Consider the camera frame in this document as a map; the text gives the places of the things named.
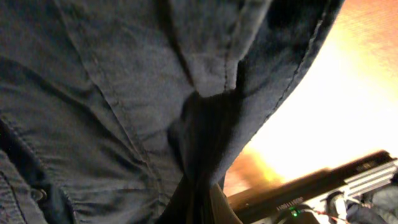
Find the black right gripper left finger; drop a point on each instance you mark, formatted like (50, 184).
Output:
(185, 206)

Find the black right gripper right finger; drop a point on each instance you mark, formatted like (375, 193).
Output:
(217, 208)

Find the dark blue shorts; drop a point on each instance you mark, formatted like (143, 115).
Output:
(106, 105)

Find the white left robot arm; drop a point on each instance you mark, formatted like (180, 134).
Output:
(352, 180)

